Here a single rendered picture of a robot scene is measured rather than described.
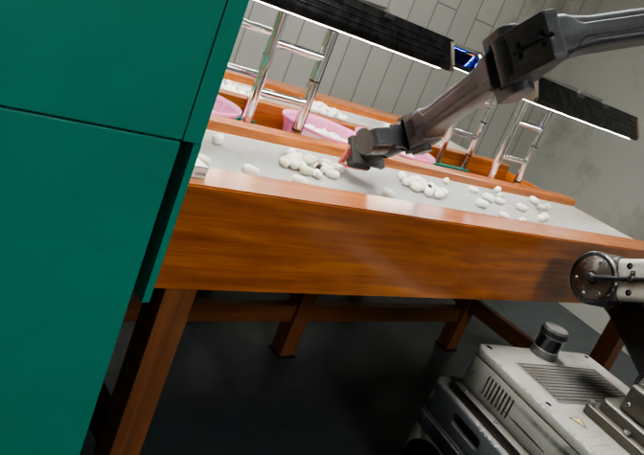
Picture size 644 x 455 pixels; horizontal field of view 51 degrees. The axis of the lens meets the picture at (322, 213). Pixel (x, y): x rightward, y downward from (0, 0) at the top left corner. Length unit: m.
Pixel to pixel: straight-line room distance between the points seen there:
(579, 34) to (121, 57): 0.64
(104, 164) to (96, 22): 0.18
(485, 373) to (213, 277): 0.80
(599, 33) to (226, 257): 0.67
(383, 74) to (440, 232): 2.38
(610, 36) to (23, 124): 0.82
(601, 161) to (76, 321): 3.54
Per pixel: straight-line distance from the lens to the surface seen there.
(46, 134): 0.90
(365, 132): 1.42
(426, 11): 3.80
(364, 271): 1.34
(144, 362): 1.20
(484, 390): 1.70
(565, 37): 1.07
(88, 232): 0.97
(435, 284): 1.51
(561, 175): 4.37
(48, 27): 0.86
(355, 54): 3.63
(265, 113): 1.97
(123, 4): 0.88
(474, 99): 1.20
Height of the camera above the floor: 1.08
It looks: 16 degrees down
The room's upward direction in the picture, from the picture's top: 22 degrees clockwise
